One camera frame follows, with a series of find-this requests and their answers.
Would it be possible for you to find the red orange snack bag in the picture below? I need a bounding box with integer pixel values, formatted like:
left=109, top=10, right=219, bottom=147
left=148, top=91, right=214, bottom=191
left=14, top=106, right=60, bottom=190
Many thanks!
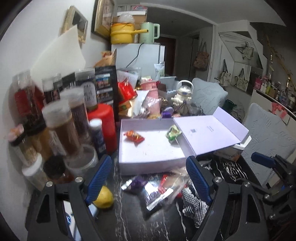
left=117, top=79, right=137, bottom=104

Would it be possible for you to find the blue white tablet tube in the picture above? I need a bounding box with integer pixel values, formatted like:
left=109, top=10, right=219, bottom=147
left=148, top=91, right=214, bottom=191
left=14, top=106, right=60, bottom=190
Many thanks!
left=89, top=118, right=107, bottom=158

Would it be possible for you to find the mint green electric kettle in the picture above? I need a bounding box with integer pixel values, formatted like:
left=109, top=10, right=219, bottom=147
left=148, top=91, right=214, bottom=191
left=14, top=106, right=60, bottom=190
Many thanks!
left=139, top=22, right=160, bottom=44

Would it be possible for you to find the white robot shaped kettle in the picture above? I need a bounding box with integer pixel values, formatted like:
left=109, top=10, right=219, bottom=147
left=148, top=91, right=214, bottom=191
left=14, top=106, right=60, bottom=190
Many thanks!
left=171, top=80, right=194, bottom=106

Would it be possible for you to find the wooden framed mirror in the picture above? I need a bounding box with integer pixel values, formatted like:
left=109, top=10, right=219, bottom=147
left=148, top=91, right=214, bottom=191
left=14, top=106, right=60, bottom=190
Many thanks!
left=61, top=6, right=88, bottom=44

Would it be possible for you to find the black standing food pouch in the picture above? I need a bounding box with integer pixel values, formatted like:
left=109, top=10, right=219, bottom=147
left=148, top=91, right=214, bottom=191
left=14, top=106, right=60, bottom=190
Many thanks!
left=95, top=66, right=119, bottom=121

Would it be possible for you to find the yellow lemon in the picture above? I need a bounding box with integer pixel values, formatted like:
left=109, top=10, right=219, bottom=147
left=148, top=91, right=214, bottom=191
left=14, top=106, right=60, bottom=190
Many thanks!
left=93, top=186, right=114, bottom=209

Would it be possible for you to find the small orange red snack packet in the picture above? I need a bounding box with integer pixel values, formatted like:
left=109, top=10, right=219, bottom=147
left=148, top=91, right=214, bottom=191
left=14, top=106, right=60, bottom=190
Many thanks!
left=124, top=130, right=144, bottom=145

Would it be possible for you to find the lavender gift box tray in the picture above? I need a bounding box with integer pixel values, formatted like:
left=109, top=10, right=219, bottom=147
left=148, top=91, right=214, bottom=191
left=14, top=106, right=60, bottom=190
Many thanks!
left=118, top=118, right=195, bottom=176

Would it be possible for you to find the red cylindrical canister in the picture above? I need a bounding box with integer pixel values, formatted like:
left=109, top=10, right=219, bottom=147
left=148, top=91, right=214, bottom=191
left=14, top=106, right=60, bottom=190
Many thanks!
left=87, top=103, right=117, bottom=154

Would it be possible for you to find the lavender gift box lid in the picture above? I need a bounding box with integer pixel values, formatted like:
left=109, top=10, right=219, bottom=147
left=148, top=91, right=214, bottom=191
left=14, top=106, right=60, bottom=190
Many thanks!
left=174, top=107, right=249, bottom=156

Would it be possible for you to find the brown granule jar white lid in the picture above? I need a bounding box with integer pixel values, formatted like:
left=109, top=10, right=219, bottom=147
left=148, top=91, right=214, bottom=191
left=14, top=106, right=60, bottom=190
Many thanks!
left=42, top=100, right=81, bottom=158

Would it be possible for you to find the pink paper cup stack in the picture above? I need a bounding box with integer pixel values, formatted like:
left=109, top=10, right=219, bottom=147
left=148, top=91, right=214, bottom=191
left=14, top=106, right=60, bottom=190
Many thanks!
left=140, top=80, right=160, bottom=114

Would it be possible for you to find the white mini fridge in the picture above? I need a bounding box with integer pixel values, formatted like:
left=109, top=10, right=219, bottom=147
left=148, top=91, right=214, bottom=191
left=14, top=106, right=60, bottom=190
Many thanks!
left=111, top=43, right=165, bottom=78

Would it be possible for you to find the grey quilted sofa cushion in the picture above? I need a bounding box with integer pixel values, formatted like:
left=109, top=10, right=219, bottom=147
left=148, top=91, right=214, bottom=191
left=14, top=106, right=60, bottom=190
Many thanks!
left=242, top=103, right=295, bottom=186

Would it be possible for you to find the yellow enamel pot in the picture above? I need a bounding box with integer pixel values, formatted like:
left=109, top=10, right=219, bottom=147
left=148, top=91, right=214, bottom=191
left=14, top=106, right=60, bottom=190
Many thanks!
left=110, top=23, right=149, bottom=45

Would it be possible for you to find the small green snack packet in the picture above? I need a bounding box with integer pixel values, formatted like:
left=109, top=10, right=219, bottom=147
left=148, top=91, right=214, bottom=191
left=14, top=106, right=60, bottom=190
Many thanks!
left=166, top=125, right=182, bottom=143

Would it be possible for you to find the wide clear plastic jar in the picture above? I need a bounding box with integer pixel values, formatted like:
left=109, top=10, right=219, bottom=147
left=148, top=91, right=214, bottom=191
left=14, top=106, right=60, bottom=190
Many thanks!
left=64, top=144, right=98, bottom=177

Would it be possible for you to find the gold picture frame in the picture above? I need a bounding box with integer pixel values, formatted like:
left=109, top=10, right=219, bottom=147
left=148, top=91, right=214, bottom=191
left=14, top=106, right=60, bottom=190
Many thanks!
left=91, top=0, right=115, bottom=40

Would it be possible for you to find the black white gingham plush toy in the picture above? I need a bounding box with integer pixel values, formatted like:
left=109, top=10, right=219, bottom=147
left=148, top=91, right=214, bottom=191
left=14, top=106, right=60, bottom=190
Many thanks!
left=182, top=187, right=208, bottom=228

